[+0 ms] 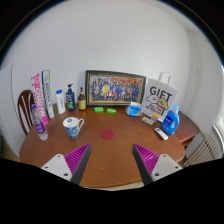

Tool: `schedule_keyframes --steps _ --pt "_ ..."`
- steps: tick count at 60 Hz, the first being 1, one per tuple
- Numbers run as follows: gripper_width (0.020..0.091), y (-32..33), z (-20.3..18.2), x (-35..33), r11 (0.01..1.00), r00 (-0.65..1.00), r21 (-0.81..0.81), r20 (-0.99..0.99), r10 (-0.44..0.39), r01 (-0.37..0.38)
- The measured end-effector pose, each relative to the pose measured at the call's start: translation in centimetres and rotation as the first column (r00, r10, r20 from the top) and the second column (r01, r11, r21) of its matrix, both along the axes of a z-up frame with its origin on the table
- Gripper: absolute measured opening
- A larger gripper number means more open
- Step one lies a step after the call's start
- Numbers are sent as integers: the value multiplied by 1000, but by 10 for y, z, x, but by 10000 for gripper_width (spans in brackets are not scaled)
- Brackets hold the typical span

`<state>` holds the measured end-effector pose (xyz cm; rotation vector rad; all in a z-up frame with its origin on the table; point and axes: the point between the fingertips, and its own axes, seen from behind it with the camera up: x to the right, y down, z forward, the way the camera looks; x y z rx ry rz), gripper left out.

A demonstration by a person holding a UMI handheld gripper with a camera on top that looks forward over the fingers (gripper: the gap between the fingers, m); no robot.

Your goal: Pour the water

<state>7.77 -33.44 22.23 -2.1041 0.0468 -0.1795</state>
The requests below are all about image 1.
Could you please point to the blue detergent bottle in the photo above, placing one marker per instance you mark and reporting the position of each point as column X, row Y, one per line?
column 170, row 123

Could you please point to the clear purple-label water bottle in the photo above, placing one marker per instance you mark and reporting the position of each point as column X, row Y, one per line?
column 40, row 128

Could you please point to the framed group photo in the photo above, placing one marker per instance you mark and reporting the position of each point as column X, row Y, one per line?
column 115, row 88

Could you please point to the dark wooden chair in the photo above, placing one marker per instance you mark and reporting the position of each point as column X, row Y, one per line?
column 25, row 110

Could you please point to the small brown snack pack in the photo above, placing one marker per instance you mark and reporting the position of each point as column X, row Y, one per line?
column 147, row 120

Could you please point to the white radiator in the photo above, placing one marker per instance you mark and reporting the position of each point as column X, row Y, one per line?
column 203, row 151

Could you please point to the amber pump bottle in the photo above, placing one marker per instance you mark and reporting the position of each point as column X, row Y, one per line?
column 82, row 101

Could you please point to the white blue printed mug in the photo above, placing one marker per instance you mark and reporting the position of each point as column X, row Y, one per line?
column 71, row 130

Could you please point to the white door panel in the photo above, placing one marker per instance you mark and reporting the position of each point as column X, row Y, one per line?
column 8, row 106

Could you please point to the small orange white packet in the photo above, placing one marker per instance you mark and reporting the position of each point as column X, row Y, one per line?
column 155, row 117

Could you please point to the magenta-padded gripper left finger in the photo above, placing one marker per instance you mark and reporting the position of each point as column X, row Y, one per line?
column 76, row 158

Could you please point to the tall pink white tube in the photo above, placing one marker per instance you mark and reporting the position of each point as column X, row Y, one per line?
column 39, row 100

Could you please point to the white paper gift bag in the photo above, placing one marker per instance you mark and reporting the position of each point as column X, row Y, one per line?
column 160, row 96

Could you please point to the flat round red coaster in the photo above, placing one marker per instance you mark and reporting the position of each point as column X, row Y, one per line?
column 107, row 134

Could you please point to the tall white blue tube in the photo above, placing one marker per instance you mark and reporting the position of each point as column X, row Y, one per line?
column 48, row 93

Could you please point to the white remote control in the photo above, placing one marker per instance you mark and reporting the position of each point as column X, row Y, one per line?
column 161, row 133

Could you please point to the dark blue pump bottle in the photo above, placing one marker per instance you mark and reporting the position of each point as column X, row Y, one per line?
column 70, row 100

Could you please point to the white blue-capped lotion bottle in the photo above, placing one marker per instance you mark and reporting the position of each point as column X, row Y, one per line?
column 60, row 103

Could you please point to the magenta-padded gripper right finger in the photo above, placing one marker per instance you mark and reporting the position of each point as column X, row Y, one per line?
column 147, row 158

